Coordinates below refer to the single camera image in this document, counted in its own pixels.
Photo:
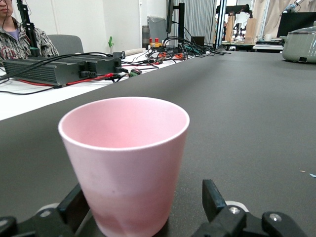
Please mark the pale green cooking pot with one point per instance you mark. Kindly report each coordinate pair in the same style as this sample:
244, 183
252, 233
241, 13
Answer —
301, 49

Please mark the black power supply box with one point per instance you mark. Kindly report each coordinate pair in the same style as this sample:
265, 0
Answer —
37, 70

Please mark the green terminal connector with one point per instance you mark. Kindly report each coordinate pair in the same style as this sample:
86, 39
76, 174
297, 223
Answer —
135, 73

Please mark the pink plastic cup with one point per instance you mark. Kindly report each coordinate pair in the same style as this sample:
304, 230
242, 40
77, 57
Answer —
123, 172

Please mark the black monitor on stand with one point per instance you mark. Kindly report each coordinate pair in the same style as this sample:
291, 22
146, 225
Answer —
181, 19

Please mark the white mug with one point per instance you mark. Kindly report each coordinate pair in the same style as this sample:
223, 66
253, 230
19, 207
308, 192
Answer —
268, 37

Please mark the yellow box red buttons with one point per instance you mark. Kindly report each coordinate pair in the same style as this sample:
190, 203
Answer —
155, 45

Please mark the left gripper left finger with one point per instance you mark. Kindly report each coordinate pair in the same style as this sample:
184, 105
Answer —
49, 222

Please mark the black stand with green base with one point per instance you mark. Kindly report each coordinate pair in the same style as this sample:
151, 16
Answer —
29, 32

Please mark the black flat screen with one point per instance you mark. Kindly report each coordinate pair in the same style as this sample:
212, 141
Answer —
286, 24

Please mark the dark grey table mat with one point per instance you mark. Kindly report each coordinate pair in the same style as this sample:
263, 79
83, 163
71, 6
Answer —
247, 111

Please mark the glass pot lid tan knob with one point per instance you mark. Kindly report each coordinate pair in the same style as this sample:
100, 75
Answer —
304, 29

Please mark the wooden stand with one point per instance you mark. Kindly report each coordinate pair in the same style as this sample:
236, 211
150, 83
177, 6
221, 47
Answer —
250, 32

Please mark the grey waste bin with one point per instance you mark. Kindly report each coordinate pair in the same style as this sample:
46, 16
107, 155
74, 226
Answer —
158, 29

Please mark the green plastic clip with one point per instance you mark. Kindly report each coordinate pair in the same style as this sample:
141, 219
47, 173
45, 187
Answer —
110, 43

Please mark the person in patterned jacket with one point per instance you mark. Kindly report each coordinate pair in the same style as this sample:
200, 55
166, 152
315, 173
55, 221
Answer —
10, 42

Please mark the blue silver metal post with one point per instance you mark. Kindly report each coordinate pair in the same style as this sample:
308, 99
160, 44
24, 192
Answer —
220, 24

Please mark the white table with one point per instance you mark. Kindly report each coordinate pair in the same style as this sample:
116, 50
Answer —
24, 103

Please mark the beige curtain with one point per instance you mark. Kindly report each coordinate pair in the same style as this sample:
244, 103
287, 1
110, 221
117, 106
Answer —
271, 10

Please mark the grey office chair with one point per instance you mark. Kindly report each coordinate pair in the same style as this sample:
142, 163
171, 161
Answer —
69, 44

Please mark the dark metal cylinder flask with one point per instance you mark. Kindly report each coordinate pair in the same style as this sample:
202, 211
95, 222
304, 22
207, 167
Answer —
146, 35

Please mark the white paper roll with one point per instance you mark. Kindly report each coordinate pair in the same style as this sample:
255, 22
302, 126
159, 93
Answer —
134, 52

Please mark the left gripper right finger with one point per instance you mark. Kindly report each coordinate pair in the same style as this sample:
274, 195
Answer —
222, 222

